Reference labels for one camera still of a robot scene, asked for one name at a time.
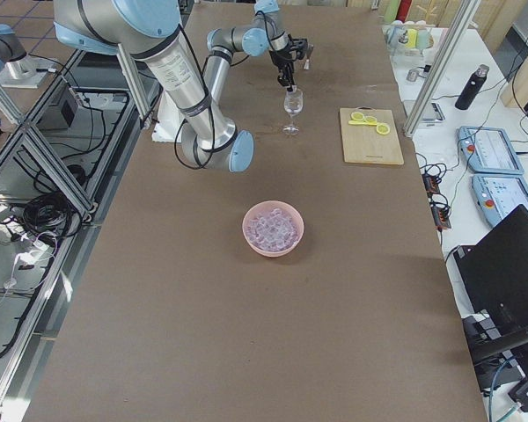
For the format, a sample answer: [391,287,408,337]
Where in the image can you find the lower blue teach pendant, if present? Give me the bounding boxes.
[471,173,528,228]

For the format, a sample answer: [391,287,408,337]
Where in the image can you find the middle lemon slice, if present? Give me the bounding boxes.
[363,115,378,126]

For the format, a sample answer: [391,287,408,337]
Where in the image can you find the far lemon slice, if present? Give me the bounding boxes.
[376,123,391,135]

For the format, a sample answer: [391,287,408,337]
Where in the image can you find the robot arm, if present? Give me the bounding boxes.
[54,1,308,172]

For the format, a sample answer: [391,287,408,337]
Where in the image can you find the blue teach pendant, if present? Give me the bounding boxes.
[457,126,524,175]
[471,173,528,228]

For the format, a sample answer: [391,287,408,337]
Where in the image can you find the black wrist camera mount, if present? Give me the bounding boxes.
[289,35,314,61]

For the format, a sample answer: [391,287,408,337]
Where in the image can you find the yellow cup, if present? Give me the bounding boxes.
[402,28,418,49]

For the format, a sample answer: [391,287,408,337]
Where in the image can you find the black water bottle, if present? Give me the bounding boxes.
[454,64,489,111]

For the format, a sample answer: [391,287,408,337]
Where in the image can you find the white camera pole base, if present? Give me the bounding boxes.
[151,91,183,143]

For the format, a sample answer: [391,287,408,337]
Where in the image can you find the upper blue teach pendant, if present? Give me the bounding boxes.
[457,126,524,175]

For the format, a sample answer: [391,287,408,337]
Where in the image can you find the yellow plastic knife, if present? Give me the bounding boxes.
[348,120,378,127]

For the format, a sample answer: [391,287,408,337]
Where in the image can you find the mint green cup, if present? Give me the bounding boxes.
[415,28,430,51]

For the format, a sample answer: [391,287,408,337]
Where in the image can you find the lemon slice near handle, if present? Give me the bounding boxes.
[350,112,365,121]

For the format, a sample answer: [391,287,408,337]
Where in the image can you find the black laptop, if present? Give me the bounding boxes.
[453,205,528,329]

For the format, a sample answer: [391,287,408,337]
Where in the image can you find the aluminium frame post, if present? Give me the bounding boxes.
[403,0,480,138]

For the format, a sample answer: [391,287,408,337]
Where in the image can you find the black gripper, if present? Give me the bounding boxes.
[269,47,297,92]

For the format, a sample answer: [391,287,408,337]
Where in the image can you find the steel jigger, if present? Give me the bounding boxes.
[303,44,313,70]

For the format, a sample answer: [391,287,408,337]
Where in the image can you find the clear wine glass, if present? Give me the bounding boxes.
[283,88,304,135]

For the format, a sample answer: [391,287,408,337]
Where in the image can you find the pink bowl of ice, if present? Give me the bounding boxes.
[241,200,304,258]

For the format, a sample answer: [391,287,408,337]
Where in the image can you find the bamboo cutting board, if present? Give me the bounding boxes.
[339,107,404,165]

